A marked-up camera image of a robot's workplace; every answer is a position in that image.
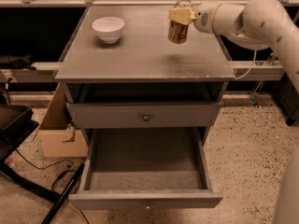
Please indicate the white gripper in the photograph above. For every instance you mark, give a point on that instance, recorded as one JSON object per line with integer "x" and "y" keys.
{"x": 203, "y": 18}

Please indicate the orange soda can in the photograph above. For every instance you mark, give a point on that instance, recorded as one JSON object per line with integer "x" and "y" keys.
{"x": 177, "y": 32}

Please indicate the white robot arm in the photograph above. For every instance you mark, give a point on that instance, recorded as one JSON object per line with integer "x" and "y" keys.
{"x": 259, "y": 24}

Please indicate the grey drawer cabinet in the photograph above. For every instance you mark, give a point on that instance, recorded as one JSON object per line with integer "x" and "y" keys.
{"x": 146, "y": 92}

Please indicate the closed grey top drawer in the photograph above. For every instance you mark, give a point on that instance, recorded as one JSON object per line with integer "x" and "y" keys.
{"x": 93, "y": 116}

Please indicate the open grey middle drawer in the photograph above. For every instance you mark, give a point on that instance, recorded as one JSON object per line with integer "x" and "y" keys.
{"x": 145, "y": 169}

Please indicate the white ceramic bowl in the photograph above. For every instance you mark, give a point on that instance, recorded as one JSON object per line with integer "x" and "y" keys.
{"x": 108, "y": 29}

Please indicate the cardboard box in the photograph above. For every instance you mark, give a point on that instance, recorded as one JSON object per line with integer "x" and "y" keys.
{"x": 58, "y": 135}

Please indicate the metal rail frame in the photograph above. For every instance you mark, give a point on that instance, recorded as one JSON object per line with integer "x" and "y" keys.
{"x": 258, "y": 69}

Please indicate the black bag on rail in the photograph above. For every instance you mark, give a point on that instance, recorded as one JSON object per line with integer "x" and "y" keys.
{"x": 15, "y": 62}

